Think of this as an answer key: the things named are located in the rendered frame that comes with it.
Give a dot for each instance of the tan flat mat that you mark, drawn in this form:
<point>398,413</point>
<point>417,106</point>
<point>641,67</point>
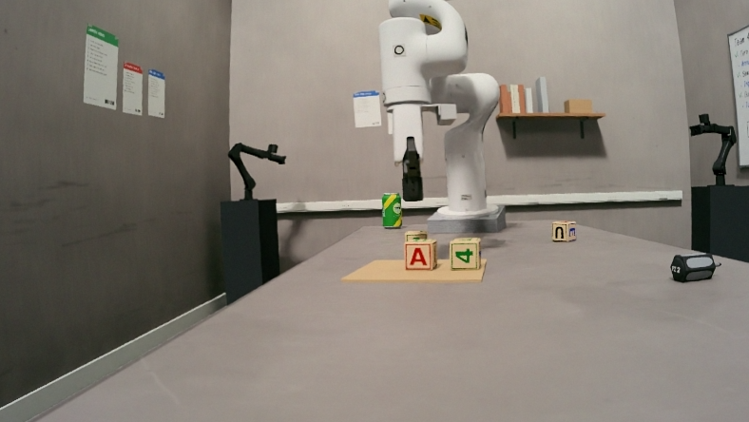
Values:
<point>394,271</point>

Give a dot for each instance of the green drink can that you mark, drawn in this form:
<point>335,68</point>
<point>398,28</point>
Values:
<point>391,211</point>

